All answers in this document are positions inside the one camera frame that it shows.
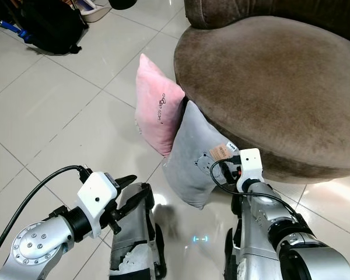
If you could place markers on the grey pillow with bear tag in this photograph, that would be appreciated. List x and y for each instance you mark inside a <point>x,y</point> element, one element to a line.
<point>192,157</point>

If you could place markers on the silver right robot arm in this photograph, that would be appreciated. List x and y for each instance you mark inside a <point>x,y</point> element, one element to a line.
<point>315,256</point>

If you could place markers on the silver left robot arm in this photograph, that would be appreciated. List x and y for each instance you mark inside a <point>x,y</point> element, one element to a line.
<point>35,245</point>

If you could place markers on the pink pillow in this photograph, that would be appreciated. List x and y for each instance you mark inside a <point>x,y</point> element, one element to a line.
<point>154,111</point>

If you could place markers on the brown velvet sofa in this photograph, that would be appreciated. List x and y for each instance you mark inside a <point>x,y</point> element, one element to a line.
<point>274,81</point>

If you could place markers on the silver right robot leg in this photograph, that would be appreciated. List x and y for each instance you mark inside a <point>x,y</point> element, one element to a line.
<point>233,251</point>

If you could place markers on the white box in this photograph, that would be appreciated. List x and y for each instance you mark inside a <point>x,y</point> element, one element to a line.
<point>92,9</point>

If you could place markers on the black backpack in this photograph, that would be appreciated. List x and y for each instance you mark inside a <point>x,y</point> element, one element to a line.
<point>46,23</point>

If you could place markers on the black round object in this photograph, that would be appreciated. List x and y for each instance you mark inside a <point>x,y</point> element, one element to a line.
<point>122,3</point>

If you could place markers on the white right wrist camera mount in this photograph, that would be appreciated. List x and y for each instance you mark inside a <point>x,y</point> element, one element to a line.
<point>249,166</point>

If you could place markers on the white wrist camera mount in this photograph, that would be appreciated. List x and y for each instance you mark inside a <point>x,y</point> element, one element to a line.
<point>249,166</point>
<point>96,195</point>

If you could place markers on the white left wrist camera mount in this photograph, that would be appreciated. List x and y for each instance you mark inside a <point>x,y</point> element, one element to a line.
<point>96,195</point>

